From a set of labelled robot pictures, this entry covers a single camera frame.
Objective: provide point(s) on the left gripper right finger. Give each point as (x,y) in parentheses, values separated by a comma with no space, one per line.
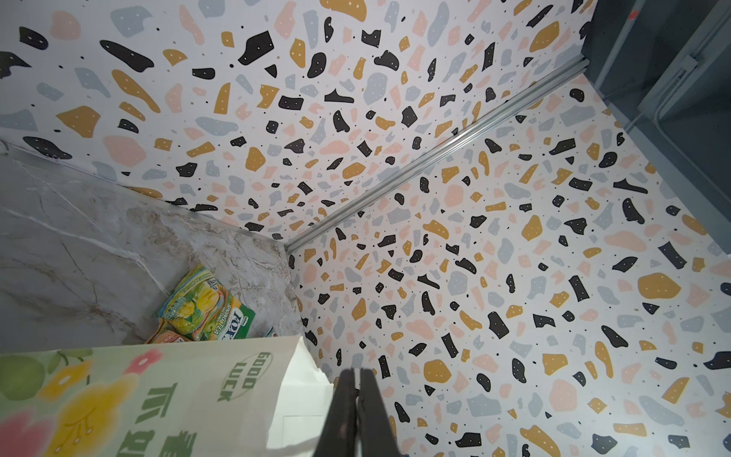
(374,430)

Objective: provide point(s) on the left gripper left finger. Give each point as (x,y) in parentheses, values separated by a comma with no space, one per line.
(339,431)

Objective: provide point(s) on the white paper bag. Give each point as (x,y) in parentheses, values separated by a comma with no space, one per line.
(254,397)

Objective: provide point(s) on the yellow green Fox's candy bag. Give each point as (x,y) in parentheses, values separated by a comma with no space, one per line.
(202,309)

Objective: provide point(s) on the pink orange Fox's candy bag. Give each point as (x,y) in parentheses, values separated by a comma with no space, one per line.
(166,334)

